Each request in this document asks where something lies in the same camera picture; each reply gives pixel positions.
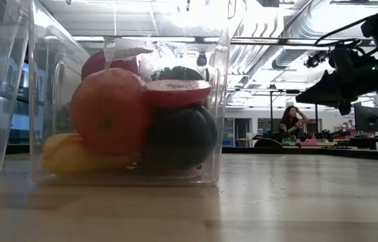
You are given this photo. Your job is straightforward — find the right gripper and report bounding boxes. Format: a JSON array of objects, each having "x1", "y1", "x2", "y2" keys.
[{"x1": 295, "y1": 46, "x2": 378, "y2": 117}]

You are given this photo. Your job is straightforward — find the dark purple plum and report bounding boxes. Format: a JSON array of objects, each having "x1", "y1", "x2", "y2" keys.
[{"x1": 140, "y1": 104, "x2": 219, "y2": 171}]

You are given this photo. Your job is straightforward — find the round magenta fruit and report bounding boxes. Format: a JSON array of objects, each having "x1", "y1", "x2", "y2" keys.
[{"x1": 144, "y1": 79, "x2": 213, "y2": 109}]

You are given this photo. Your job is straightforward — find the red orange apple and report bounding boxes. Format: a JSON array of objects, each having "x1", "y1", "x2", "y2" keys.
[{"x1": 68, "y1": 67, "x2": 153, "y2": 157}]

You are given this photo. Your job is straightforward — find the large dark red apple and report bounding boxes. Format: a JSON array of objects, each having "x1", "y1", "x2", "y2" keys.
[{"x1": 81, "y1": 50, "x2": 140, "y2": 81}]

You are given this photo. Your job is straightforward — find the yellow banana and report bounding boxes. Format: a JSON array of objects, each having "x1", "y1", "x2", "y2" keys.
[{"x1": 40, "y1": 132, "x2": 142, "y2": 175}]

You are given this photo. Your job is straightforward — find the black computer monitor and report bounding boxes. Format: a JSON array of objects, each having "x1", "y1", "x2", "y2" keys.
[{"x1": 353, "y1": 102, "x2": 378, "y2": 134}]

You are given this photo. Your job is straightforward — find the black ceiling spotlight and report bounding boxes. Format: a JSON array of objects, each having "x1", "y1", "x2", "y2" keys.
[{"x1": 303, "y1": 50, "x2": 330, "y2": 70}]

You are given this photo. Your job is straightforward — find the person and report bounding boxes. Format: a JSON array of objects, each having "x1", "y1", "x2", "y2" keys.
[{"x1": 278, "y1": 105, "x2": 311, "y2": 139}]

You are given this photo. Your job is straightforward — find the black overhead light bar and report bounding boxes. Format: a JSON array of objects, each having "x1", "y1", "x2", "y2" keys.
[{"x1": 70, "y1": 35, "x2": 376, "y2": 48}]

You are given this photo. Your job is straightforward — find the black gantry frame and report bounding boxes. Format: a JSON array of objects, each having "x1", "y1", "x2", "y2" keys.
[{"x1": 268, "y1": 88, "x2": 320, "y2": 136}]

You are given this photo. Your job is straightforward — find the black table frame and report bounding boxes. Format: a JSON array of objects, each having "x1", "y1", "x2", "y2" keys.
[{"x1": 5, "y1": 143, "x2": 378, "y2": 163}]

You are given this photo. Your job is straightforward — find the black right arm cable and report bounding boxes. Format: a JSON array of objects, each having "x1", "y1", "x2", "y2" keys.
[{"x1": 314, "y1": 12, "x2": 377, "y2": 48}]

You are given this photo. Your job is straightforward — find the silver ceiling duct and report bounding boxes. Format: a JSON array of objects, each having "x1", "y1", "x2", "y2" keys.
[{"x1": 270, "y1": 0, "x2": 365, "y2": 70}]

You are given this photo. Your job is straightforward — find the black overhead camera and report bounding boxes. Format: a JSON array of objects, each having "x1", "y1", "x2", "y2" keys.
[{"x1": 195, "y1": 52, "x2": 209, "y2": 68}]

